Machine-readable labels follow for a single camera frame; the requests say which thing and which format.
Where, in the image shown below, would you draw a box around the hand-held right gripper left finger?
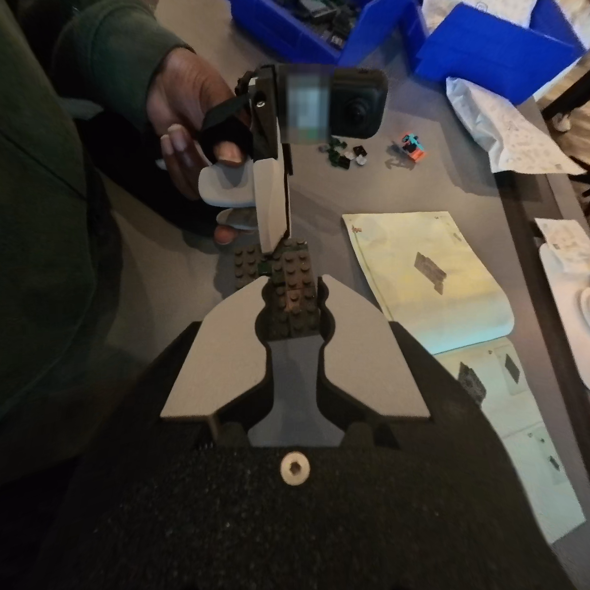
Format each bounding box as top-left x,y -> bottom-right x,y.
159,277 -> 276,424

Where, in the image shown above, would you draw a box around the brick instruction booklet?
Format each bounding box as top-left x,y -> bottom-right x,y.
341,211 -> 588,547

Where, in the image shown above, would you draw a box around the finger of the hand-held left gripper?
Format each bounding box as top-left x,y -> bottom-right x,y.
253,143 -> 296,255

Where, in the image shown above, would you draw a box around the dark green brick plate assembly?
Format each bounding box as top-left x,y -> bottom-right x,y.
233,239 -> 322,341

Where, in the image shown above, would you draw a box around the blue bin with bricks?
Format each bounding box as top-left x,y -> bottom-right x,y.
229,0 -> 427,66

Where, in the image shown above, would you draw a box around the grey desk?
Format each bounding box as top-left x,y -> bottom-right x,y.
104,0 -> 590,590

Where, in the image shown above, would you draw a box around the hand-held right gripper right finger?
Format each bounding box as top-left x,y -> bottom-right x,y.
316,273 -> 432,422

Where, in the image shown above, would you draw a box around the blue bin lid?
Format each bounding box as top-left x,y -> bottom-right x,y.
414,0 -> 587,108

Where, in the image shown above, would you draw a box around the orange teal brick figure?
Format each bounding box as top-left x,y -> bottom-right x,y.
399,132 -> 427,165

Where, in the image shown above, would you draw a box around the white crumpled paper bag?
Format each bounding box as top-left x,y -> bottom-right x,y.
444,76 -> 587,177

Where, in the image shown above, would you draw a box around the white paper sheets at right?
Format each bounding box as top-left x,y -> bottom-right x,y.
539,242 -> 590,375

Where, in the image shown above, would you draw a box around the small printed paper slip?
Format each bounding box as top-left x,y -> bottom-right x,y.
534,217 -> 590,277

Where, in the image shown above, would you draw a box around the person's left hand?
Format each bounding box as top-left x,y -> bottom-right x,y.
147,46 -> 259,246

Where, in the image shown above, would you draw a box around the person's green sweater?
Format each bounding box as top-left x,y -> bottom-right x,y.
0,0 -> 126,482

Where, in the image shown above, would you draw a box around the pile of dark bricks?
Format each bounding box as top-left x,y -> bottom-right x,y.
276,0 -> 366,49

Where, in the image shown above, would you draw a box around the person's left forearm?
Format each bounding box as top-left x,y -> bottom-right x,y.
50,0 -> 195,135

